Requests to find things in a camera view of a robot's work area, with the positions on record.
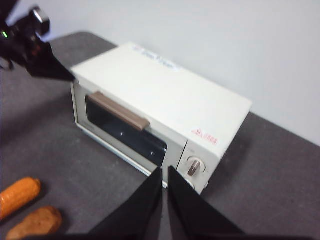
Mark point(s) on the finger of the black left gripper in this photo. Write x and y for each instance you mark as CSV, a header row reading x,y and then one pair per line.
x,y
50,67

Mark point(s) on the cream oven knob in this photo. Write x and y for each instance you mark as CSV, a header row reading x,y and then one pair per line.
x,y
197,186
196,166

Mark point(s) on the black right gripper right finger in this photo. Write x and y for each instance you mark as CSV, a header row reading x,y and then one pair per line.
x,y
195,215

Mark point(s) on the brown potato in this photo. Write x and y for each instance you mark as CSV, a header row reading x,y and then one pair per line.
x,y
37,222

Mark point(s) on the oven door with glass window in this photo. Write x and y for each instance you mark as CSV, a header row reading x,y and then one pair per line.
x,y
172,145

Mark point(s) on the orange corn cob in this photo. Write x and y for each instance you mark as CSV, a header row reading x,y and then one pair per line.
x,y
20,195

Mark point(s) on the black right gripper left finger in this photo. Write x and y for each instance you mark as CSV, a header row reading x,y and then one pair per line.
x,y
135,212

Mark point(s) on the cream Toshiba toaster oven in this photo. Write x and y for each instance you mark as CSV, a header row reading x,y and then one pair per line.
x,y
162,95

